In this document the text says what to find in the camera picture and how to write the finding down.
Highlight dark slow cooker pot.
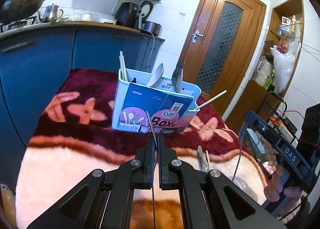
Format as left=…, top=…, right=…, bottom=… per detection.
left=141, top=20, right=162, bottom=36

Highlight wooden door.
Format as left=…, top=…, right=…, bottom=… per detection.
left=180, top=0, right=266, bottom=115

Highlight wooden shelf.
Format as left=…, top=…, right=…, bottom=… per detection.
left=226, top=0, right=304, bottom=133

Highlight right hand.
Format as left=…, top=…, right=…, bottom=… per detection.
left=264, top=165, right=303, bottom=217

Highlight white chopstick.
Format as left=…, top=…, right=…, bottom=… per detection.
left=206, top=150, right=211, bottom=170

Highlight black wire rack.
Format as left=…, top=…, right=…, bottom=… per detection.
left=240, top=91, right=301, bottom=170

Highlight white plastic bag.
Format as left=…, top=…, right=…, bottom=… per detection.
left=270, top=41, right=301, bottom=94

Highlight steel kettle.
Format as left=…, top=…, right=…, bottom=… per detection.
left=37, top=3, right=63, bottom=23

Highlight blue base cabinets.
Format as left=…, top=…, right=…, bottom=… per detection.
left=1, top=26, right=163, bottom=190

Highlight steel forks in holder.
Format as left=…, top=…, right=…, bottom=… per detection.
left=171, top=60, right=185, bottom=93

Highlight light blue utensil holder box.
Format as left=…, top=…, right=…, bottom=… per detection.
left=112, top=69, right=201, bottom=134

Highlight steel knife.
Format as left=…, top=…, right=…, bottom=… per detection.
left=146, top=111, right=157, bottom=229

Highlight door handle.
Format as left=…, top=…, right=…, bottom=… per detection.
left=191, top=30, right=204, bottom=44

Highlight white chopstick sticking out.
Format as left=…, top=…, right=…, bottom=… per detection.
left=192, top=90, right=227, bottom=111

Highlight gas stove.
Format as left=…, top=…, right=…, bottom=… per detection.
left=1, top=16, right=37, bottom=33

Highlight white spoon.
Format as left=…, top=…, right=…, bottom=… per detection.
left=146, top=63, right=164, bottom=87

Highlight white power cable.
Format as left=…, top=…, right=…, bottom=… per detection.
left=145, top=29, right=156, bottom=73

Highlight black air fryer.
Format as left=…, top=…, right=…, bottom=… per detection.
left=114, top=2, right=141, bottom=29

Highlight red floral blanket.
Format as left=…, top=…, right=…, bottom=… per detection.
left=15, top=69, right=267, bottom=228

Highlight white chopsticks in holder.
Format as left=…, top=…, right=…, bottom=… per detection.
left=119, top=51, right=128, bottom=82

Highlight large black wok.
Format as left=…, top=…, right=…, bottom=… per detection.
left=1, top=0, right=45, bottom=24

